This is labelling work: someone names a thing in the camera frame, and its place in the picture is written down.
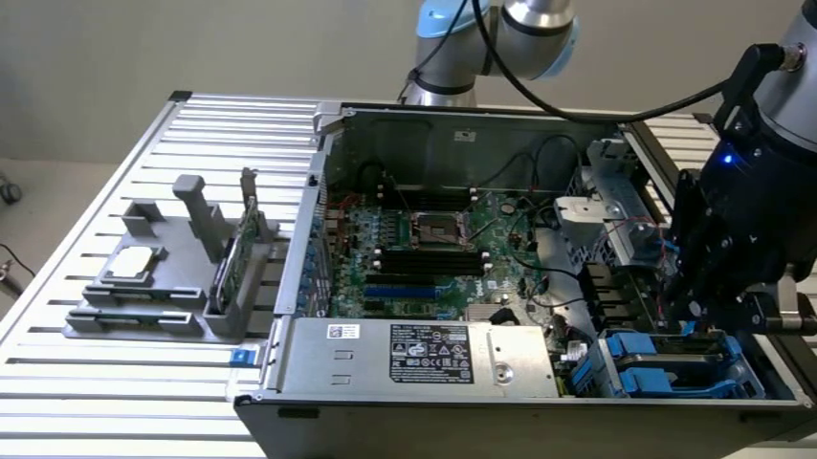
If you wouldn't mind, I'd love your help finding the dark disk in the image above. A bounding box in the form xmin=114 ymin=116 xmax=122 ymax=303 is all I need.
xmin=645 ymin=333 xmax=731 ymax=358

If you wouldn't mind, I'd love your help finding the black plastic air shroud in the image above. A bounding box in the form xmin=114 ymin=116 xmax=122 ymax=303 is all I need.
xmin=576 ymin=261 xmax=648 ymax=327

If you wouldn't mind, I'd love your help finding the grey metal bracket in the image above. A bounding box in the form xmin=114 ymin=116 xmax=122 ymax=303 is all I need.
xmin=765 ymin=261 xmax=817 ymax=336

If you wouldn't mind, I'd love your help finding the silver CPU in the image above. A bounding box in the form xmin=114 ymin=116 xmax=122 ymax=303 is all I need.
xmin=103 ymin=246 xmax=170 ymax=284

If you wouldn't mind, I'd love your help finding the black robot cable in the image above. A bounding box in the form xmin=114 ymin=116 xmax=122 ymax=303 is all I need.
xmin=470 ymin=0 xmax=759 ymax=121

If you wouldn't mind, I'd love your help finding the open black PC case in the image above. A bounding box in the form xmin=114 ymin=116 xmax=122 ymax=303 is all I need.
xmin=233 ymin=101 xmax=817 ymax=459

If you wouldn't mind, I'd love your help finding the silver power supply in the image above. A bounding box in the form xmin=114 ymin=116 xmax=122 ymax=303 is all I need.
xmin=262 ymin=317 xmax=580 ymax=401

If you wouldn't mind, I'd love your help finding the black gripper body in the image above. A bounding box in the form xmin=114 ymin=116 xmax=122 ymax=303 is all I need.
xmin=700 ymin=98 xmax=817 ymax=300

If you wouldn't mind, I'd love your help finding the CPU socket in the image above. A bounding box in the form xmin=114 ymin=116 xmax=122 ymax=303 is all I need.
xmin=408 ymin=209 xmax=480 ymax=253

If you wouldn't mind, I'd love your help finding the black looped wire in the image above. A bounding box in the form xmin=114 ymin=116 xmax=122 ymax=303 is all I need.
xmin=478 ymin=135 xmax=584 ymax=193

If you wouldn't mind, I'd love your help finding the green motherboard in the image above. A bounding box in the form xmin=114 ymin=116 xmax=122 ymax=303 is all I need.
xmin=318 ymin=188 xmax=580 ymax=339

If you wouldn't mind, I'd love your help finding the black expansion slot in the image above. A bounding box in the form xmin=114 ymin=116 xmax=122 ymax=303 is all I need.
xmin=364 ymin=274 xmax=437 ymax=288

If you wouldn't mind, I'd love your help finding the thin black floor cable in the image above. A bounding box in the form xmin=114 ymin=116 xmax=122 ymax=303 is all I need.
xmin=0 ymin=242 xmax=38 ymax=293

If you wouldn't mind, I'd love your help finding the silver chipset heatsink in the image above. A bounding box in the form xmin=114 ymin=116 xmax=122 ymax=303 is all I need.
xmin=465 ymin=303 xmax=517 ymax=327

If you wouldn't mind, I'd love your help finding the silver drive cage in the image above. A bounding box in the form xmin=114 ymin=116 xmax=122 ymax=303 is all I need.
xmin=553 ymin=137 xmax=676 ymax=269

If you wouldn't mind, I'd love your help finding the black RAM slot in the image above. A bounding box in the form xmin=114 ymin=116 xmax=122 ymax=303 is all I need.
xmin=377 ymin=196 xmax=481 ymax=205
xmin=376 ymin=261 xmax=493 ymax=270
xmin=376 ymin=248 xmax=490 ymax=257
xmin=377 ymin=184 xmax=478 ymax=192
xmin=377 ymin=189 xmax=480 ymax=198
xmin=377 ymin=202 xmax=482 ymax=211
xmin=376 ymin=267 xmax=494 ymax=277
xmin=376 ymin=254 xmax=492 ymax=263

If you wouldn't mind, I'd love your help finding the black wire across motherboard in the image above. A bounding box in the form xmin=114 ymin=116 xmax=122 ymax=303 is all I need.
xmin=533 ymin=265 xmax=599 ymax=307

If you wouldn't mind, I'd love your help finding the blue expansion slot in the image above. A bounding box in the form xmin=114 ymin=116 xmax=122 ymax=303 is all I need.
xmin=364 ymin=286 xmax=438 ymax=299

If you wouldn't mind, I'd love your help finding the short black wire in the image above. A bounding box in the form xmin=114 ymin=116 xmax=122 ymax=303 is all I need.
xmin=360 ymin=161 xmax=393 ymax=192

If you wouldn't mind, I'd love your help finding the disk bay with blue carriers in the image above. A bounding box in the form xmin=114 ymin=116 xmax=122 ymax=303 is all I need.
xmin=572 ymin=328 xmax=772 ymax=402

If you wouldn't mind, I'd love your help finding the grey parts rack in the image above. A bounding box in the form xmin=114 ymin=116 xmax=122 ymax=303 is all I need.
xmin=62 ymin=174 xmax=284 ymax=344

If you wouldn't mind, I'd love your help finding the green graphics card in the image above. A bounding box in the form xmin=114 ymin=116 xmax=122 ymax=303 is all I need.
xmin=213 ymin=166 xmax=265 ymax=315

